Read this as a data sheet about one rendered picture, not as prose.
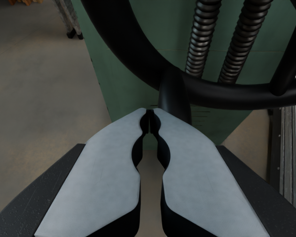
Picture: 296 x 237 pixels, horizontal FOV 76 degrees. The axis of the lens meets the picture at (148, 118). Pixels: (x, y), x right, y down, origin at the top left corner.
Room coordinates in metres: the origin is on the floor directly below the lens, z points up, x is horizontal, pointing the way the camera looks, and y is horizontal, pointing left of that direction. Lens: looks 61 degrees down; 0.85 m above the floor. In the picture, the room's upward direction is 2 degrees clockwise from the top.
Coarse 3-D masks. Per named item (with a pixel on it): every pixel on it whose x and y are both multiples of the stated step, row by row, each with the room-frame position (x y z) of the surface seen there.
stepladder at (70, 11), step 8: (56, 0) 1.08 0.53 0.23; (64, 0) 1.05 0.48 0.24; (56, 8) 1.07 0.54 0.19; (64, 8) 1.05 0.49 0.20; (72, 8) 1.09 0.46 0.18; (64, 16) 1.08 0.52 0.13; (72, 16) 1.05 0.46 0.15; (64, 24) 1.06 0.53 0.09; (72, 24) 1.05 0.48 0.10; (72, 32) 1.07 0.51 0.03; (80, 32) 1.05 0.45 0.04
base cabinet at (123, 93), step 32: (160, 0) 0.30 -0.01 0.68; (192, 0) 0.30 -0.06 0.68; (224, 0) 0.30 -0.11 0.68; (288, 0) 0.30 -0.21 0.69; (96, 32) 0.29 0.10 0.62; (160, 32) 0.30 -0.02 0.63; (224, 32) 0.30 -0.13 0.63; (288, 32) 0.30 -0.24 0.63; (96, 64) 0.29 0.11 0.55; (256, 64) 0.30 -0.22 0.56; (128, 96) 0.29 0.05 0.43; (224, 128) 0.30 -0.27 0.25
